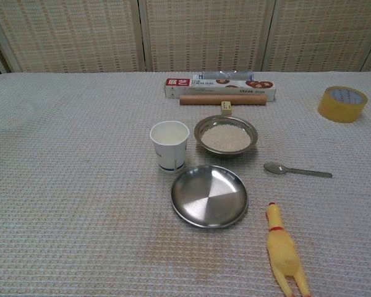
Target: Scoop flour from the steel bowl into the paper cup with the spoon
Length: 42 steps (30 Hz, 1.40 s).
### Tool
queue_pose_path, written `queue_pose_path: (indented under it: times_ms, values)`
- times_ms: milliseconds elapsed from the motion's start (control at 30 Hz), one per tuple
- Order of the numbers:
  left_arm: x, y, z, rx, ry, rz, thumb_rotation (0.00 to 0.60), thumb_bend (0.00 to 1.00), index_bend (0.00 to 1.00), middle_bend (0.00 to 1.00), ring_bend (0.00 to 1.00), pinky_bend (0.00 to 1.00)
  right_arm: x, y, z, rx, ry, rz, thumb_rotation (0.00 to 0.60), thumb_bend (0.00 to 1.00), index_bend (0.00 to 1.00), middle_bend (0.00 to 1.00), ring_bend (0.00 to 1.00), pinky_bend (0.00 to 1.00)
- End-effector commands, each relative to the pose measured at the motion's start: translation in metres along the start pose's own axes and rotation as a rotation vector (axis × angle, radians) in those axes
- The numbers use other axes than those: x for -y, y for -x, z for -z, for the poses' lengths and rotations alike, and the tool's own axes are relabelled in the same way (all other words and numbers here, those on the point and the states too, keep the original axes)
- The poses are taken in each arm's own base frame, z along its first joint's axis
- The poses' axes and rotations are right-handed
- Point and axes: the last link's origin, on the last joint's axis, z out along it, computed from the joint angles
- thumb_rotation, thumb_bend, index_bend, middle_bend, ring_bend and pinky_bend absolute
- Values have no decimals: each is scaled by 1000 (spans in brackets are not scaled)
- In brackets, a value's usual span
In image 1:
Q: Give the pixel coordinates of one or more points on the woven folding screen panel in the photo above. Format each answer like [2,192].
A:
[68,34]
[204,34]
[327,34]

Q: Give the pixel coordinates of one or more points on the steel bowl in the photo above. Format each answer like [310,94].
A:
[225,119]

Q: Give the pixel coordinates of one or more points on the shiny foil roll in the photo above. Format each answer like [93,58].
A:
[225,75]

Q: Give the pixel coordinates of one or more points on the white waffle tablecloth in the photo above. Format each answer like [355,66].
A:
[80,185]

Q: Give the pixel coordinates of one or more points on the metal spoon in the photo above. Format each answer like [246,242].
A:
[273,168]

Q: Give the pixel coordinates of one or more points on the white paper cup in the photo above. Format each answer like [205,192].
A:
[170,154]

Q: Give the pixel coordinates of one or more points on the small pale yellow block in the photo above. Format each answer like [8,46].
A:
[226,108]

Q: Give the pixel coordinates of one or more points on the round steel plate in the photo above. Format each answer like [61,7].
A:
[208,198]

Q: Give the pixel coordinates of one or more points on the yellow packing tape roll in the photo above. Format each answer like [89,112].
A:
[327,111]

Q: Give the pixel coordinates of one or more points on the white red foil box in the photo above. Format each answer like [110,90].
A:
[204,89]

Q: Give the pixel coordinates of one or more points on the yellow rubber chicken toy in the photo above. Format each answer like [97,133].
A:
[283,247]

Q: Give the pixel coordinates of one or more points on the wooden rolling pin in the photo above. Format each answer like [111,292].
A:
[198,99]

